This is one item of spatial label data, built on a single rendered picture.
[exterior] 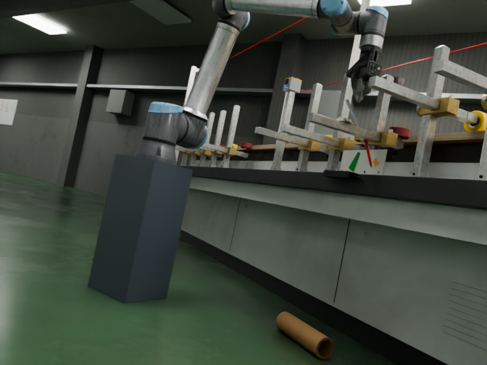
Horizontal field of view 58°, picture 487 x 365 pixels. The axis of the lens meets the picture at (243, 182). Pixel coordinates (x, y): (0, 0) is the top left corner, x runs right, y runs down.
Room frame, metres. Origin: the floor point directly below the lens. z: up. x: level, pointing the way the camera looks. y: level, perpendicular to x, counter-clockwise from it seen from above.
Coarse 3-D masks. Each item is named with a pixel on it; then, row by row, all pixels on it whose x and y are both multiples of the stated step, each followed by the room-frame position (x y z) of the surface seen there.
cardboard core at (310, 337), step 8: (280, 320) 1.84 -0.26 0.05; (288, 320) 1.80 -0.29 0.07; (296, 320) 1.78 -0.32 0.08; (280, 328) 1.83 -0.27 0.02; (288, 328) 1.77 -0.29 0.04; (296, 328) 1.73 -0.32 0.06; (304, 328) 1.71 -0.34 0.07; (312, 328) 1.70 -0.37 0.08; (296, 336) 1.72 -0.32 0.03; (304, 336) 1.67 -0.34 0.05; (312, 336) 1.64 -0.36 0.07; (320, 336) 1.62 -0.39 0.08; (304, 344) 1.67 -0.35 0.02; (312, 344) 1.62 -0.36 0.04; (320, 344) 1.69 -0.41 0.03; (328, 344) 1.65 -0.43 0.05; (312, 352) 1.63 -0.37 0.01; (320, 352) 1.65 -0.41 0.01; (328, 352) 1.63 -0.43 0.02
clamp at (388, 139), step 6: (378, 132) 1.67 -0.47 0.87; (384, 132) 1.64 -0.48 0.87; (390, 132) 1.63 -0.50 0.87; (384, 138) 1.64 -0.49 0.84; (390, 138) 1.63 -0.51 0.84; (396, 138) 1.64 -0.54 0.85; (372, 144) 1.69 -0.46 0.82; (378, 144) 1.66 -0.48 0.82; (384, 144) 1.64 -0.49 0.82; (390, 144) 1.63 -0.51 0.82
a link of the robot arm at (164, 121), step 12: (156, 108) 1.92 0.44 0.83; (168, 108) 1.92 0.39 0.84; (180, 108) 1.96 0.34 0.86; (156, 120) 1.91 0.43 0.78; (168, 120) 1.92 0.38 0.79; (180, 120) 1.98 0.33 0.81; (144, 132) 1.95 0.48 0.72; (156, 132) 1.91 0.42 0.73; (168, 132) 1.93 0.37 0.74; (180, 132) 1.99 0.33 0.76
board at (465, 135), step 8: (416, 136) 1.73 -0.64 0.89; (440, 136) 1.63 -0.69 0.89; (448, 136) 1.59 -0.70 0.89; (456, 136) 1.56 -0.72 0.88; (464, 136) 1.53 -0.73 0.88; (472, 136) 1.50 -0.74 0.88; (480, 136) 1.47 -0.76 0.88; (272, 144) 2.82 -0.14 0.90; (288, 144) 2.63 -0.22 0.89; (360, 144) 2.04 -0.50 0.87; (408, 144) 1.81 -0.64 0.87; (416, 144) 1.78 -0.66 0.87
